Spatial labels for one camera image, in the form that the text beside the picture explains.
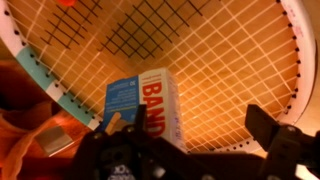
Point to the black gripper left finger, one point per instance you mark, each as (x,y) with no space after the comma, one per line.
(141,116)

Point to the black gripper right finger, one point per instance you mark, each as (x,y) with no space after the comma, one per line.
(275,136)

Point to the band-aid box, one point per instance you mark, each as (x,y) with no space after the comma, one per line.
(163,100)

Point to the white blue tennis racket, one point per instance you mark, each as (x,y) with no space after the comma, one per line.
(216,66)

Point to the orange cloth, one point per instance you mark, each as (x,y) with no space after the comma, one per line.
(23,140)

